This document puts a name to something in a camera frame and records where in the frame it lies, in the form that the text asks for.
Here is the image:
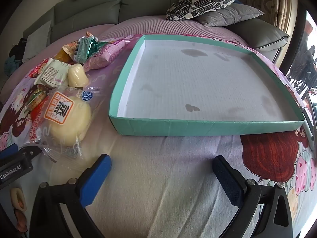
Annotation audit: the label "teal shallow cardboard box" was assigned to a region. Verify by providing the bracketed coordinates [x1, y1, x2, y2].
[108, 35, 306, 137]

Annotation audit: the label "beige patterned curtain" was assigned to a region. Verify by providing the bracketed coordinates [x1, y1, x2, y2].
[260, 0, 298, 30]

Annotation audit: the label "black and white patterned pillow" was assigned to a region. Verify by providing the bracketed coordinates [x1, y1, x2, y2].
[166, 0, 242, 21]

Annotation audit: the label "person's left hand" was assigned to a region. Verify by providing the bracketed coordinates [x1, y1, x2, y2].
[9, 187, 28, 232]

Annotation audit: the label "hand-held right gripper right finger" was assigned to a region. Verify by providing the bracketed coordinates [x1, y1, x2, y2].
[213, 155, 293, 238]

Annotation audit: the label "clear packet with cream bun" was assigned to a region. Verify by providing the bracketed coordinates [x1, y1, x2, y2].
[30, 85, 104, 164]

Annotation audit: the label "black drying rack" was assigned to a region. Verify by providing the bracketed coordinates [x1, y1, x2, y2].
[286, 46, 317, 100]

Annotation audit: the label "green and silver snack packet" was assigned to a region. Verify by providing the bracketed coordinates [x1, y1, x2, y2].
[73, 36, 107, 63]

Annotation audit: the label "yellow snack packet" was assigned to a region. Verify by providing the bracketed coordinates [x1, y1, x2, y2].
[53, 50, 73, 62]

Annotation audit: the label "white snack packet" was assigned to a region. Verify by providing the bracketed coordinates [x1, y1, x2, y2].
[33, 59, 73, 88]

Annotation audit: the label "red cartoon snack packet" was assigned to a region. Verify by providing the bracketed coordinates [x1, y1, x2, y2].
[29, 58, 53, 78]

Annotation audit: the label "dark clothes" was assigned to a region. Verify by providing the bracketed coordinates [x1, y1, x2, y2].
[10, 38, 28, 60]

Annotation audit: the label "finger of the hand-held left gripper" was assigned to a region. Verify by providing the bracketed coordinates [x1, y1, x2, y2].
[0, 143, 18, 159]
[18, 147, 41, 158]

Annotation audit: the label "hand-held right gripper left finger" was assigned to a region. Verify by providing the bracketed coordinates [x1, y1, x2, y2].
[30, 154, 112, 238]

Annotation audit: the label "pink sofa cover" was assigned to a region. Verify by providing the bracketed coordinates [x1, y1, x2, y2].
[0, 15, 250, 100]

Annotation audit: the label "pink snack packet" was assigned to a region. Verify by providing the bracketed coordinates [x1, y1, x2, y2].
[83, 38, 129, 70]

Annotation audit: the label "dark grey pillow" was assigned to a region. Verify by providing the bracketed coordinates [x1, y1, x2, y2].
[197, 4, 265, 27]

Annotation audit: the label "grey sofa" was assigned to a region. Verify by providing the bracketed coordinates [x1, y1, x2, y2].
[0, 0, 290, 62]

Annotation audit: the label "teal cloth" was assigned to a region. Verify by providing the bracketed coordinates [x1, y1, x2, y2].
[4, 56, 24, 76]

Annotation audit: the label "light grey pillow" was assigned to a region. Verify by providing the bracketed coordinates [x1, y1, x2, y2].
[22, 20, 52, 60]

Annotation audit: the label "printed pink cartoon blanket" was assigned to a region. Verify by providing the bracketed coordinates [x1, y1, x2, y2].
[0, 33, 317, 238]

